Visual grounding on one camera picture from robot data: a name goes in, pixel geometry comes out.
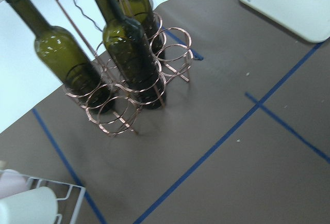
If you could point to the white bear tray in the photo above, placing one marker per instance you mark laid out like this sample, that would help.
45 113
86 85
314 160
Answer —
309 19

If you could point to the green wine bottle middle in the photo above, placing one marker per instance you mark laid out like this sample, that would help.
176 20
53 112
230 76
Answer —
127 44

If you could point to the green wine bottle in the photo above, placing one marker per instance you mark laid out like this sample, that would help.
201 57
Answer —
127 44
142 11
59 51

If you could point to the green wine bottle back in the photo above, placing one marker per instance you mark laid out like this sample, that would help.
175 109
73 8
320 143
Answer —
142 11

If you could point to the green wine bottle front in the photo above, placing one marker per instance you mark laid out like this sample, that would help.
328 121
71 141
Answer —
59 51

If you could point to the white cup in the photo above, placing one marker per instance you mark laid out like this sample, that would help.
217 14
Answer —
37 205

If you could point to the pale pink cup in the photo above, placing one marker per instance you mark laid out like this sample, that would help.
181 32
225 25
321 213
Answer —
12 182

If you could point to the copper wire bottle rack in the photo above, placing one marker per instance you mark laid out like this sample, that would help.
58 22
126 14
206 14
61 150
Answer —
171 37

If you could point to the white wire cup rack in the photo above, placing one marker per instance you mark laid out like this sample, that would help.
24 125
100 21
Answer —
69 197

